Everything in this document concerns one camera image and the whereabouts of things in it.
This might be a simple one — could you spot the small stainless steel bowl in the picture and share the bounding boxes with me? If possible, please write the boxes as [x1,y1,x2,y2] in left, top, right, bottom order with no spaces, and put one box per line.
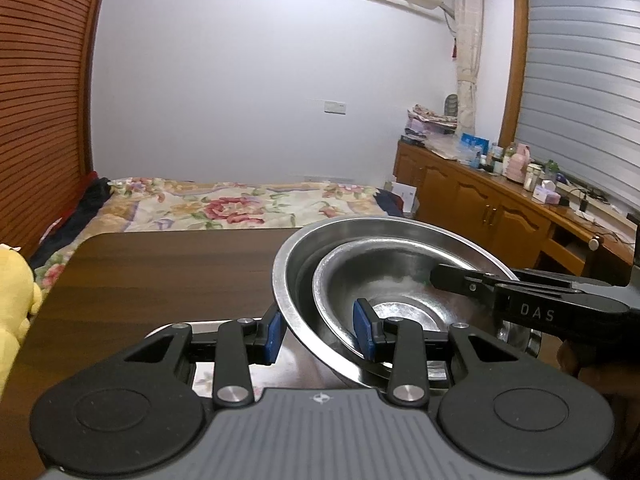
[311,234,509,356]

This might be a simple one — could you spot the large stainless steel bowl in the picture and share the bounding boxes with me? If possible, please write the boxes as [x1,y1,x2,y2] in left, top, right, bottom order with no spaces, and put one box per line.
[272,217,541,389]

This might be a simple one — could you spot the floral white square plate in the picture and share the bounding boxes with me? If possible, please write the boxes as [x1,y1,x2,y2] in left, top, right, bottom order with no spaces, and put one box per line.
[118,311,344,405]

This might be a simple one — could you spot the wooden sideboard cabinet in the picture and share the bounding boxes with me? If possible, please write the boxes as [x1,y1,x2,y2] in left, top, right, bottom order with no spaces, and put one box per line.
[393,141,634,285]

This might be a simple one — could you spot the pink tissue box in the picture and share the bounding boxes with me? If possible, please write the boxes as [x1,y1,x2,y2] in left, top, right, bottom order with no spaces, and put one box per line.
[533,185,561,206]

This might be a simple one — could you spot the pink kettle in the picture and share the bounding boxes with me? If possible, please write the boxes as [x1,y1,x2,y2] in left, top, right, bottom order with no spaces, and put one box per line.
[506,143,530,184]

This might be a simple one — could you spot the blue photo card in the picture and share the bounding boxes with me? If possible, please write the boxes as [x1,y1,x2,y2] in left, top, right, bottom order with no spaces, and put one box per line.
[460,132,490,156]

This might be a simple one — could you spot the folded fabric pile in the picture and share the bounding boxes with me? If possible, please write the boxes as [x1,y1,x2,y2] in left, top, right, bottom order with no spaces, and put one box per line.
[405,104,458,139]

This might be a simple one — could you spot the grey window blind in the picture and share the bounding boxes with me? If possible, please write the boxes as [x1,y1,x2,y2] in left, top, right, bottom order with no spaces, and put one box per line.
[515,0,639,207]

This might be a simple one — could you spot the floral bed quilt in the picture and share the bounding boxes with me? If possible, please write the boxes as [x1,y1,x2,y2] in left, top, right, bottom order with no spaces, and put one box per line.
[30,178,402,292]

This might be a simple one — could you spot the yellow plush toy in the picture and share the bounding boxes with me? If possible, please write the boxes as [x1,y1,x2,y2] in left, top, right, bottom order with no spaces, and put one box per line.
[0,244,42,391]

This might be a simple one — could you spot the dark clothes on bed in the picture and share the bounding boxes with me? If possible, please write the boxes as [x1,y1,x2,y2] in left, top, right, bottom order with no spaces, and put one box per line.
[28,171,112,271]

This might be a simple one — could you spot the beige curtain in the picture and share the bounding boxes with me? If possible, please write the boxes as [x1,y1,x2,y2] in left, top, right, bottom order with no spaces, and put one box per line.
[454,0,484,134]

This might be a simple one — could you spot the wooden slatted wardrobe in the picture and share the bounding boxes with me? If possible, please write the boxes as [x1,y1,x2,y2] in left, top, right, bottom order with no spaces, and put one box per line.
[1,0,102,257]

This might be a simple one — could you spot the white wall switch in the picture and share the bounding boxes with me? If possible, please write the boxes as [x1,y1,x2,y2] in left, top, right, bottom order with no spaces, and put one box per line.
[323,101,346,115]

